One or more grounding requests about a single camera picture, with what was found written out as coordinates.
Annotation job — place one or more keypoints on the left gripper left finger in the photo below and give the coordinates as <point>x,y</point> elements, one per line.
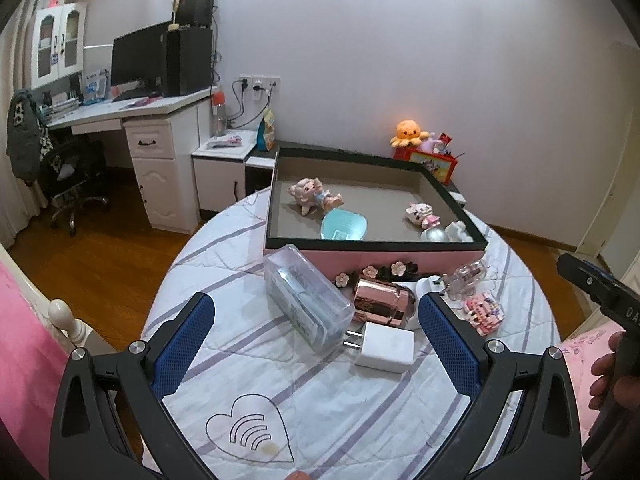
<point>88,440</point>

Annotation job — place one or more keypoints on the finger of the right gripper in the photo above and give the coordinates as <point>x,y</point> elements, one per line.
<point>585,275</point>

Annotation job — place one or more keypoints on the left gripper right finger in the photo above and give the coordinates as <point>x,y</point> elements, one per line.
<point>522,419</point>

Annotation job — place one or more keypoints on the pink white brick toy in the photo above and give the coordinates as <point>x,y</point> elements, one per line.
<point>483,312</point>

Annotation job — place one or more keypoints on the white charger plug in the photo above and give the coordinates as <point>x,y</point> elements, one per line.
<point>380,347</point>

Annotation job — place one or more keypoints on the black flower hair clip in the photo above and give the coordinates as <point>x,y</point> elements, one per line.
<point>396,271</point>

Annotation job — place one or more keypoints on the rose gold metal cup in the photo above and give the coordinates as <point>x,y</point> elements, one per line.
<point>383,303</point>

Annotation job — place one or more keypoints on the clear plastic box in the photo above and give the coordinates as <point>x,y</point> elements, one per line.
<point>313,304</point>

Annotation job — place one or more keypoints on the white round plug adapter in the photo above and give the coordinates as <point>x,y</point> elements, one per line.
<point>432,283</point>

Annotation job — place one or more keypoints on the pink bedding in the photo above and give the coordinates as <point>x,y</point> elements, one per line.
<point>33,357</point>

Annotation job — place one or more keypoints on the white bedpost knob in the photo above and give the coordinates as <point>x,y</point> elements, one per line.
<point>76,330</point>

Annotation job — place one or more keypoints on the white small figurine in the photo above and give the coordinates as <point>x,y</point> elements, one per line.
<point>457,232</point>

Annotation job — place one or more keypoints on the silver ball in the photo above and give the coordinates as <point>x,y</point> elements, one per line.
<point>435,234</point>

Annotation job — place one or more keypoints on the pink kitty brick figure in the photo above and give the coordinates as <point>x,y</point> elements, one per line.
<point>422,216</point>

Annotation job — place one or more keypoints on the red toy storage box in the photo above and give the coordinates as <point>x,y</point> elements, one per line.
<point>441,167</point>

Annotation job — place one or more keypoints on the orange octopus plush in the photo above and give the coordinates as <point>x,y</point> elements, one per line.
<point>408,133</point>

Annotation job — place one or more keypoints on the black office chair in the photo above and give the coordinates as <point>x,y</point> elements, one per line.
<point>71,176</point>

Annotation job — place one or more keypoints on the pink black-rimmed storage box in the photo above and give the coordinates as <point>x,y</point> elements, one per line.
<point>379,189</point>

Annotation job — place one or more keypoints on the teal oval case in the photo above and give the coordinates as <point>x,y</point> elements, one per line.
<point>341,224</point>

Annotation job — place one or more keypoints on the low tv cabinet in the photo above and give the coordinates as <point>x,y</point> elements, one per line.
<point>223,176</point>

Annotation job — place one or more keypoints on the white desk with drawers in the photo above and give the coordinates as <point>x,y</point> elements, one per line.
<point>161,134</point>

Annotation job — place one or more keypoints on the dark jacket on chair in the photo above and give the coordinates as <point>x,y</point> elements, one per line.
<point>28,141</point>

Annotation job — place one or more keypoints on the snack bag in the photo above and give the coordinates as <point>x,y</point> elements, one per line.
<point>266,133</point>

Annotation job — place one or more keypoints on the orange-capped water bottle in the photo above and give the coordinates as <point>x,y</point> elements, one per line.
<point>218,123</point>

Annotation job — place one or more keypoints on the black computer monitor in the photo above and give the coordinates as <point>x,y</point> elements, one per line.
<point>137,63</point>

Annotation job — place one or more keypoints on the black computer tower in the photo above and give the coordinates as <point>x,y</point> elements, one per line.
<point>187,61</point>

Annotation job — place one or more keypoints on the black speaker box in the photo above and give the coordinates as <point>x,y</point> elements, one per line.
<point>193,13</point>

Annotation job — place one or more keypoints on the wall power socket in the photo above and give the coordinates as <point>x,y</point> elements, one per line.
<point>259,86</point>

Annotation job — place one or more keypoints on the white wall cabinet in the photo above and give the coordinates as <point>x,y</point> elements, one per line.
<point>58,41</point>

